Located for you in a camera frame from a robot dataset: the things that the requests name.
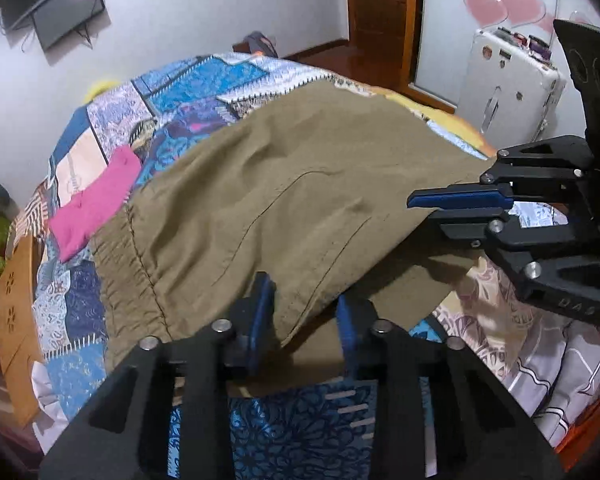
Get khaki pants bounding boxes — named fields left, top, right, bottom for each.
left=87, top=80, right=496, bottom=367

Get grey floral blanket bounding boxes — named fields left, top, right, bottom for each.
left=432, top=250, right=600, bottom=453

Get blue patchwork bedspread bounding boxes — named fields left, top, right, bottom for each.
left=7, top=52, right=571, bottom=480

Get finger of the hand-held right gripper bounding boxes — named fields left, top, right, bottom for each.
left=406, top=135, right=598, bottom=211
left=430, top=207, right=600, bottom=333

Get white hard case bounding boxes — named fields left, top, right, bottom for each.
left=455, top=26, right=567, bottom=145

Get orange wooden board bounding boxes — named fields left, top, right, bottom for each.
left=0, top=234, right=47, bottom=428

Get wall-mounted television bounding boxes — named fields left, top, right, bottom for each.
left=0, top=0, right=126, bottom=52

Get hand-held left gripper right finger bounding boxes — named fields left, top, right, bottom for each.
left=336, top=292, right=567, bottom=480

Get dark shoe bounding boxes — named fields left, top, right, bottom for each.
left=242, top=31, right=281, bottom=58

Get brown wooden door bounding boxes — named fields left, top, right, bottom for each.
left=345, top=0, right=426, bottom=92

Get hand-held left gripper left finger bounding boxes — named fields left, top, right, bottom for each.
left=39, top=271, right=277, bottom=480

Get pink cloth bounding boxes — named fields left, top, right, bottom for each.
left=49, top=145, right=143, bottom=263

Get yellow item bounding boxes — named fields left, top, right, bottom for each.
left=85, top=78, right=119, bottom=102

